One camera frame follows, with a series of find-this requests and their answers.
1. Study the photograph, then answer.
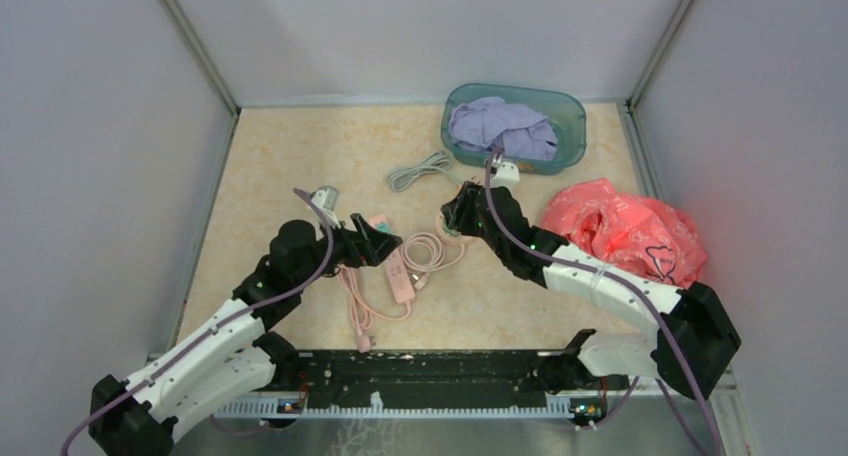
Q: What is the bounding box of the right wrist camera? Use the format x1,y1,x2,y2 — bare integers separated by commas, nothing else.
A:
489,161,520,190

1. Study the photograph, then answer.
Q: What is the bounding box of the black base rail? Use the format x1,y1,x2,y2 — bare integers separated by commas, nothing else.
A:
216,350,609,426

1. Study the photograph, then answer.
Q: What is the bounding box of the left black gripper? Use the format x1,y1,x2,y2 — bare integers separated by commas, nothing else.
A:
295,212,402,290

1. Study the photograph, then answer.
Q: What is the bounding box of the purple cable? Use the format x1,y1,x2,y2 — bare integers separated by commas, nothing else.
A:
60,187,335,456
484,146,727,456

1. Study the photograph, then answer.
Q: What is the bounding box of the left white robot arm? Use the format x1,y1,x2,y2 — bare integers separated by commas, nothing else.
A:
88,213,402,455

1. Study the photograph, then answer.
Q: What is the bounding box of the purple cloth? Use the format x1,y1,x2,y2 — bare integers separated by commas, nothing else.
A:
447,96,558,161

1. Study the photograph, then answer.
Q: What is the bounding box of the orange power strip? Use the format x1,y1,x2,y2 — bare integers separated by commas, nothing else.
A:
385,150,462,193

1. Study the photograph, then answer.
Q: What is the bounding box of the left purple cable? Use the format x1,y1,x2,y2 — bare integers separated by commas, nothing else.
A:
60,187,335,456

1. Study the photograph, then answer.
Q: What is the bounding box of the teal plastic basin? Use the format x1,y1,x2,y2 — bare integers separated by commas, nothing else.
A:
441,83,587,175

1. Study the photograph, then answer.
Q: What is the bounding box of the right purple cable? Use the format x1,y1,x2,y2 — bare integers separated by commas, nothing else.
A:
484,146,727,456

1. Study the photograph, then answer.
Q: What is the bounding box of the pink long power strip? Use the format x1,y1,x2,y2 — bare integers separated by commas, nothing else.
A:
338,249,416,353

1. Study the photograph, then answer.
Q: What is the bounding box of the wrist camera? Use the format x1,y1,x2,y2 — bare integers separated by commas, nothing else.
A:
310,185,341,228
489,161,520,190

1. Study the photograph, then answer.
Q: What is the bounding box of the pink round power strip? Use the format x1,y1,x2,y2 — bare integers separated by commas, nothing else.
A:
401,214,472,291

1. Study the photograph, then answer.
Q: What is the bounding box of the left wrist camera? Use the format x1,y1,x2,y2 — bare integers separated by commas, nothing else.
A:
310,185,341,228

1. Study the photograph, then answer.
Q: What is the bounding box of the pink plastic bag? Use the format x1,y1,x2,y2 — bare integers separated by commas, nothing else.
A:
540,178,707,288

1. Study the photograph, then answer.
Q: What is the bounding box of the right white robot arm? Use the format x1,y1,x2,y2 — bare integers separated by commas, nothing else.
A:
440,181,741,401

